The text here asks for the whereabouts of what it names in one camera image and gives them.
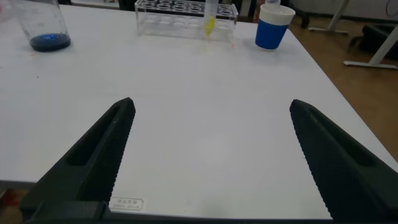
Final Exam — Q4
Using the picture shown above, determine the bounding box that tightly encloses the clear acrylic test tube rack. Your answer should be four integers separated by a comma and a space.
134, 0, 239, 43

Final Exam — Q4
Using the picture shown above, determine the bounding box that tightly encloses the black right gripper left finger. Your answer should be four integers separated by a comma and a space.
18, 96, 136, 222

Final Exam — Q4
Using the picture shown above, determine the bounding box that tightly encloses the white desk with T-legs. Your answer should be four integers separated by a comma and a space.
307, 0, 398, 70

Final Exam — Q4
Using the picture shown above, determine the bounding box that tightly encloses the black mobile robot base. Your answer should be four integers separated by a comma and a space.
348, 24, 398, 62

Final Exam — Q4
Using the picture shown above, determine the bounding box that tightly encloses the clear glass beaker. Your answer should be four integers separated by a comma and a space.
14, 0, 72, 52

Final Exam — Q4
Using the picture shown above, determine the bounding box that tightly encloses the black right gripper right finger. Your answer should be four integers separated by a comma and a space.
289, 99, 398, 222

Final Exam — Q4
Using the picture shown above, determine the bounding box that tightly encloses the yellow pigment test tube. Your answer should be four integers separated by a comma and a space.
203, 0, 219, 37

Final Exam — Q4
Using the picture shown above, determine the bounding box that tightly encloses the blue white paper cup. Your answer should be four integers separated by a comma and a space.
254, 3, 296, 50

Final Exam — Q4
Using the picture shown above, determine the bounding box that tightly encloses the white table label sticker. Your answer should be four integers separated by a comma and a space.
109, 197, 146, 212

